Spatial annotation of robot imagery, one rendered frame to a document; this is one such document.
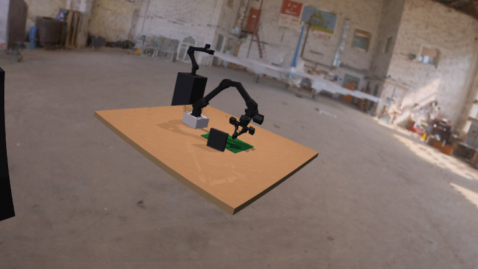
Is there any green circuit board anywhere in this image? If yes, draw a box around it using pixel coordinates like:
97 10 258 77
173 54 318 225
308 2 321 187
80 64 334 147
201 134 254 153

